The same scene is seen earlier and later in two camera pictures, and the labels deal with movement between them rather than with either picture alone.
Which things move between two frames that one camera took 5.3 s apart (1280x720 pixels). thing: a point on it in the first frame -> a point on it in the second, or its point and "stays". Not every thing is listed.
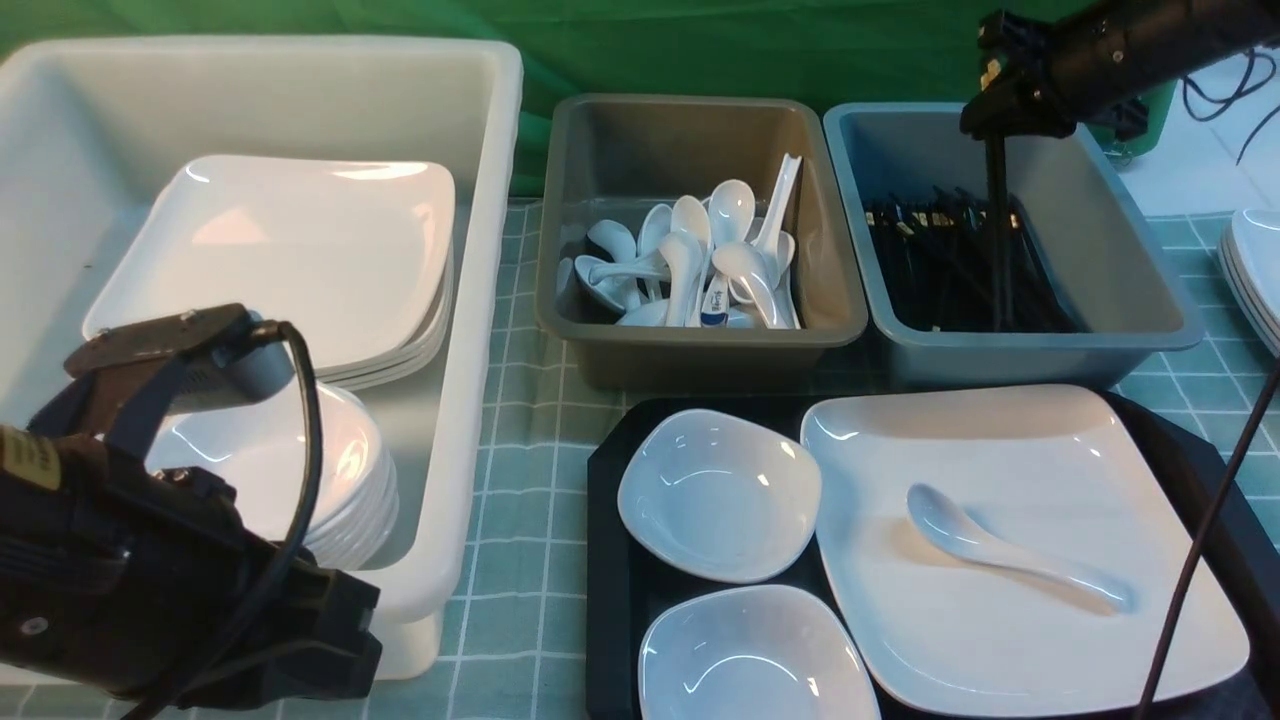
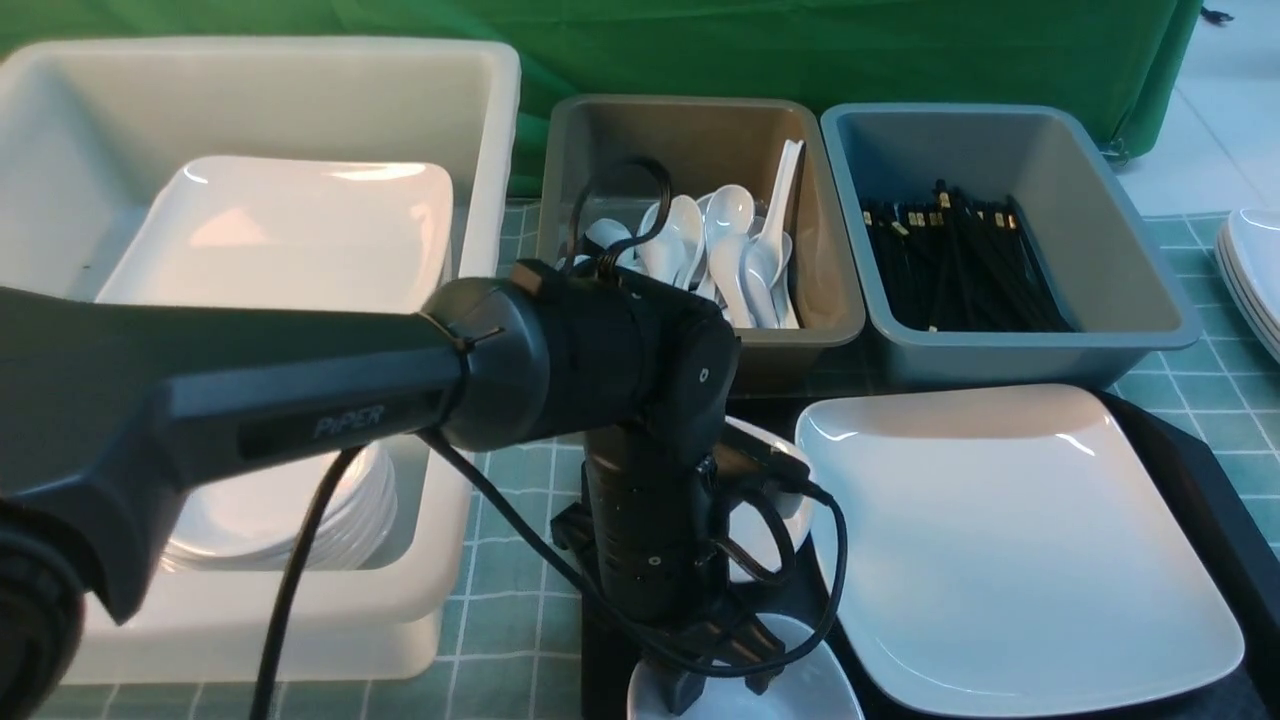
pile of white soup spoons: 715,263 stays
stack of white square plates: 357,252 stays
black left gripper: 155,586 -> 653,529
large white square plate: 1012,551 stays
